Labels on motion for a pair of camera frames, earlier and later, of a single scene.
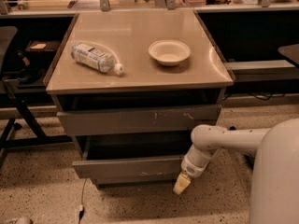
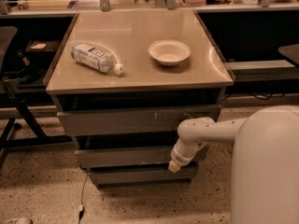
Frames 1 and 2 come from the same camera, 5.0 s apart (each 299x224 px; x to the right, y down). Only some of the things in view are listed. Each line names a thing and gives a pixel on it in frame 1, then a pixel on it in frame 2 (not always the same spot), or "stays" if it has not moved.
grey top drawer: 147,120 stays
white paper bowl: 169,52 stays
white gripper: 192,168 -> 181,158
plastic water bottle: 96,59 stays
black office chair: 7,35 stays
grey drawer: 145,167 -> 130,157
